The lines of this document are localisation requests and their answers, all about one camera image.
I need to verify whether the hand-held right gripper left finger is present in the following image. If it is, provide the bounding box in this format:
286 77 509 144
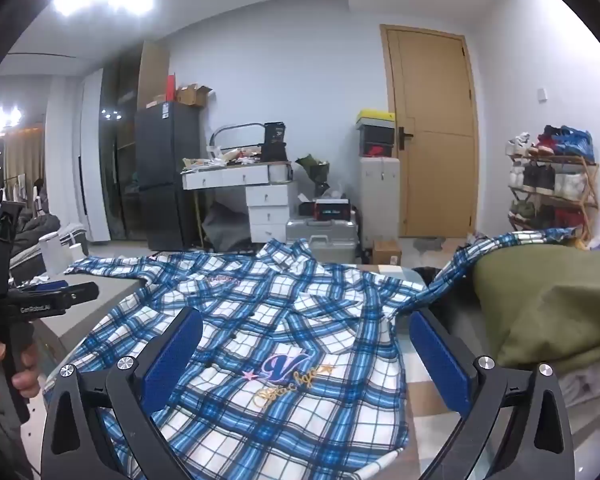
40 306 204 480

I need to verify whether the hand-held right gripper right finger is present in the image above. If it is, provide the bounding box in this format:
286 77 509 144
409 309 575 480

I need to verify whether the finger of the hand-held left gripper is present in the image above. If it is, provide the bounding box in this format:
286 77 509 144
19 281 70 295
55 281 99 311

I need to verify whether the blue plaid shirt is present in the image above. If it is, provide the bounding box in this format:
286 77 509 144
62 227 578 480

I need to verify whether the person's left hand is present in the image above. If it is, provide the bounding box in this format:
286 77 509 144
0 335 42 401

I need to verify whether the white appliance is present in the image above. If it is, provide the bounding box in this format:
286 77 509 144
39 232 88 273

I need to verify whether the small cardboard box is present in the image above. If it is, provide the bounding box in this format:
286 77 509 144
372 240 403 265

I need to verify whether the olive green pillow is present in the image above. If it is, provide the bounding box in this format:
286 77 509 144
472 242 600 376

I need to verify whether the grey bag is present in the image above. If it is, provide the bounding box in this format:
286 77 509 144
202 202 253 253

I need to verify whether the black refrigerator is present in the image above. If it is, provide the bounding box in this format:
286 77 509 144
134 101 203 251

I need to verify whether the dark wardrobe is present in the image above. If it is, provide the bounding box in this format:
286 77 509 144
100 42 168 241

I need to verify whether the white folded blanket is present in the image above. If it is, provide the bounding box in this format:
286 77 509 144
557 355 600 411

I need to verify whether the silver suitcase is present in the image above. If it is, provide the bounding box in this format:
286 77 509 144
286 217 358 263

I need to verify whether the white cabinet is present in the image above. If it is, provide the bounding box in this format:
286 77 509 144
357 156 401 251

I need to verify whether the white desk with drawers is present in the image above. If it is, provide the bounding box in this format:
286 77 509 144
181 162 301 243

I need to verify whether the black and red box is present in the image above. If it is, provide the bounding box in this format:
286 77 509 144
300 199 353 222

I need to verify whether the pile of desk clutter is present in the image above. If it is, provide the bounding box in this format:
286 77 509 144
182 145 266 168

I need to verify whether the shoe rack with shoes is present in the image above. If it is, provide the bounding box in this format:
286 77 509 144
505 125 596 231

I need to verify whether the wooden shoe rack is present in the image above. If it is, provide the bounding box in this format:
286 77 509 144
505 152 600 243

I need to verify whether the open cardboard box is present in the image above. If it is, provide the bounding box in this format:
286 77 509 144
176 84 213 107

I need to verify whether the dark green bouquet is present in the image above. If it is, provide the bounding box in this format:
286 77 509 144
295 154 333 198

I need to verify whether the black storage box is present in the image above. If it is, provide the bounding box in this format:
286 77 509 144
357 125 396 158

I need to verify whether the black paper bag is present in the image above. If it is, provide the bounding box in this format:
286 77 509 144
262 121 288 163

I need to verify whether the wooden door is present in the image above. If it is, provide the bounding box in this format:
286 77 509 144
380 24 481 238

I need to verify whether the yellow lid storage box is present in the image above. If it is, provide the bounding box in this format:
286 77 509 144
356 109 396 128

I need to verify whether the rounded metal frame mirror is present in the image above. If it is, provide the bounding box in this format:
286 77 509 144
209 122 266 153

